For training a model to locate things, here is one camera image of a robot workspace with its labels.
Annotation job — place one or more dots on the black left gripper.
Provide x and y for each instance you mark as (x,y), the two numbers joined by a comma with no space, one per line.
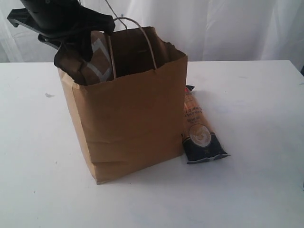
(55,19)

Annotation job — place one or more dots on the brown paper bag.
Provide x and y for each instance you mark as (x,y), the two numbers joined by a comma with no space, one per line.
(135,120)

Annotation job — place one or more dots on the white backdrop curtain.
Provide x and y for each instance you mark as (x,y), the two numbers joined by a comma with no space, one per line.
(220,30)

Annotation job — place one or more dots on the spaghetti pasta packet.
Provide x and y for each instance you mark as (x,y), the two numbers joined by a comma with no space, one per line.
(199,141)

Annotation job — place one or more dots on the brown pouch with orange label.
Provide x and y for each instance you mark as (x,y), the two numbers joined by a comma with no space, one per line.
(98,69)

